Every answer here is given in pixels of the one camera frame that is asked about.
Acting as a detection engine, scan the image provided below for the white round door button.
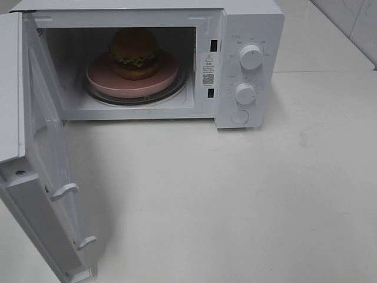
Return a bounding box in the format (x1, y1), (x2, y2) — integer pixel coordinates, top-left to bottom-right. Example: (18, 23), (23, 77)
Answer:
(231, 110), (249, 124)

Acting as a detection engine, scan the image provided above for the burger with lettuce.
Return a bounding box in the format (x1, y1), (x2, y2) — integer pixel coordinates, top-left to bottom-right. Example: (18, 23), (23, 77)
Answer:
(109, 28), (160, 80)

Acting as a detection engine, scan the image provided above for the pink round plate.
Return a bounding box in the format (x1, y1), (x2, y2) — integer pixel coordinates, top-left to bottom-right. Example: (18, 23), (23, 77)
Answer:
(86, 51), (179, 98)

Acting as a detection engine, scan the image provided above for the white microwave door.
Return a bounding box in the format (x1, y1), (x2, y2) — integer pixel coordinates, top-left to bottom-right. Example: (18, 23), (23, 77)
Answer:
(1, 12), (96, 282)

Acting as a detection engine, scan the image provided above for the glass microwave turntable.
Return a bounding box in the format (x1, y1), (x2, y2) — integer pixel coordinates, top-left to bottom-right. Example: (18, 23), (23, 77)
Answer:
(82, 70), (189, 106)

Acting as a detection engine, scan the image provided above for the white lower microwave knob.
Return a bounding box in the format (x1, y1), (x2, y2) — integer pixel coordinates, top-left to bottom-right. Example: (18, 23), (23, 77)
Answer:
(234, 83), (257, 105)

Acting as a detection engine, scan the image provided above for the white microwave knob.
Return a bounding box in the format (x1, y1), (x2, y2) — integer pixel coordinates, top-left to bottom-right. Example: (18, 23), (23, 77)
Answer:
(234, 83), (257, 105)
(239, 42), (263, 70)

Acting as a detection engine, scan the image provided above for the white microwave oven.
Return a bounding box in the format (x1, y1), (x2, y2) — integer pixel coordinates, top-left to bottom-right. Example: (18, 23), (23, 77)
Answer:
(9, 1), (285, 129)

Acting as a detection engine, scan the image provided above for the white upper microwave knob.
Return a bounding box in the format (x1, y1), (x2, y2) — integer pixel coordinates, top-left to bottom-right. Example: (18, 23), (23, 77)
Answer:
(239, 42), (263, 70)

